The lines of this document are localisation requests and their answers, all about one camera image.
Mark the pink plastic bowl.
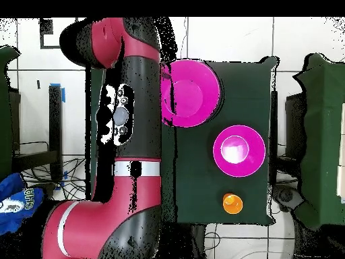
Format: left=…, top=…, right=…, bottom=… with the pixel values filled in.
left=160, top=59, right=222, bottom=128
left=212, top=124, right=267, bottom=178

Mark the orange plastic cup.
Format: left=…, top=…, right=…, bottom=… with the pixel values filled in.
left=222, top=193, right=244, bottom=215

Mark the dark green table cloth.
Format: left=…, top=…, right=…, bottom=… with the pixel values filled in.
left=84, top=55, right=280, bottom=226

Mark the black metal stand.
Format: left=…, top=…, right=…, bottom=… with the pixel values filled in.
left=11, top=84, right=64, bottom=183
left=269, top=90, right=279, bottom=187

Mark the green-covered side table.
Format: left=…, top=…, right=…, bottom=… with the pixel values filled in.
left=293, top=52, right=345, bottom=230
left=0, top=45, right=21, bottom=180

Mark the black tape square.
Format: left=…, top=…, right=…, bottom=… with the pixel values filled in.
left=39, top=17, right=80, bottom=50

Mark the tangle of floor cables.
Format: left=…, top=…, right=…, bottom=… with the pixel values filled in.
left=20, top=140, right=87, bottom=202

